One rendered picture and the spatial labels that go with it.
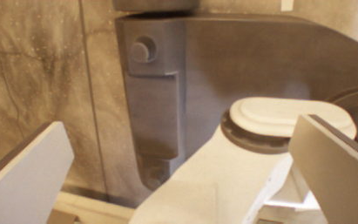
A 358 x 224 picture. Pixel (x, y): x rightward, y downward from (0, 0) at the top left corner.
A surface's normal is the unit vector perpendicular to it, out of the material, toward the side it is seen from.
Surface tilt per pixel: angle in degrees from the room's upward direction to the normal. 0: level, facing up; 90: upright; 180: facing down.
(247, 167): 90
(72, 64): 0
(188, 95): 0
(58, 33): 0
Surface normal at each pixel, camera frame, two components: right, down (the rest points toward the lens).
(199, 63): -0.17, 0.51
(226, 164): -0.01, -0.86
